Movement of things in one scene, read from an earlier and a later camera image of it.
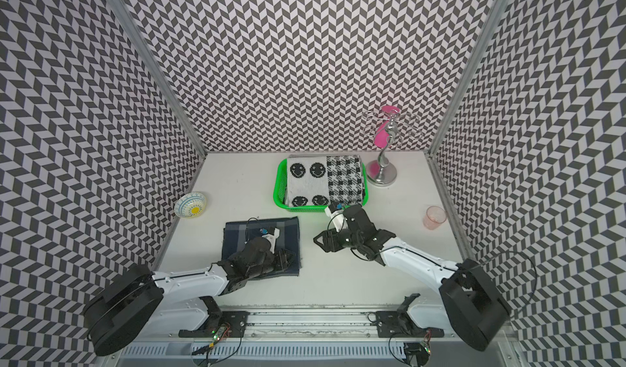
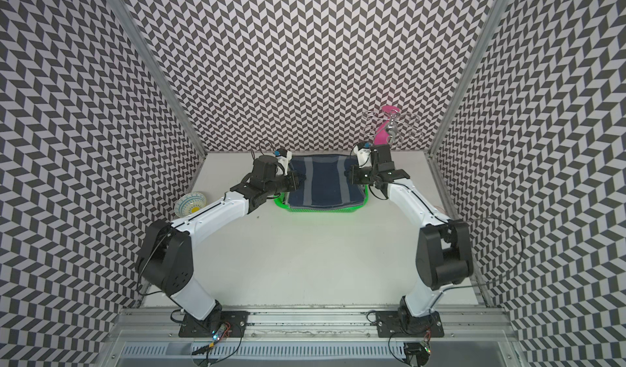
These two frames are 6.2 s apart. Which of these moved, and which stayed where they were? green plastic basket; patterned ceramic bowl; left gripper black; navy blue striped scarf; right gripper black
Moved: navy blue striped scarf; left gripper black; right gripper black
Stayed: patterned ceramic bowl; green plastic basket
